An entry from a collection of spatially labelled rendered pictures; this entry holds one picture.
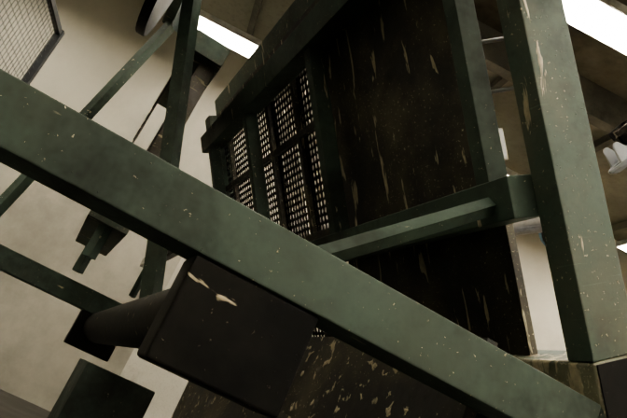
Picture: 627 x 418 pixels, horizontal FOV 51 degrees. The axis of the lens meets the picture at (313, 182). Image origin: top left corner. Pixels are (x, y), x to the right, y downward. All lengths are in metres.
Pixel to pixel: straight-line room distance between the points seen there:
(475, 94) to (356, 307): 0.55
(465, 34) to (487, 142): 0.22
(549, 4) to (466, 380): 0.71
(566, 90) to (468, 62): 0.20
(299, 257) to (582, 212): 0.55
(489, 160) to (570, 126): 0.16
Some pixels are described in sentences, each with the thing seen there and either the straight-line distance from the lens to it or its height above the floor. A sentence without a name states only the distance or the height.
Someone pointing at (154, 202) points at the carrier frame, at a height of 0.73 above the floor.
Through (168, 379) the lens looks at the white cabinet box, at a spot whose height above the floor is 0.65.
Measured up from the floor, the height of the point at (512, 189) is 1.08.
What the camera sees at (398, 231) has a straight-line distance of 1.14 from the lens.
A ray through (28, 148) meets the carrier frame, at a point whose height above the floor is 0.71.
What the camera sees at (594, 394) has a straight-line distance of 1.25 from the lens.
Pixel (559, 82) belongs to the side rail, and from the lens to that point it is 1.30.
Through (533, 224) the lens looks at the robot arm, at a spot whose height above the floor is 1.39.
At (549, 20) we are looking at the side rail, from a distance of 1.34.
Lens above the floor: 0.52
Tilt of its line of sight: 21 degrees up
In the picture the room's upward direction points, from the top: 25 degrees clockwise
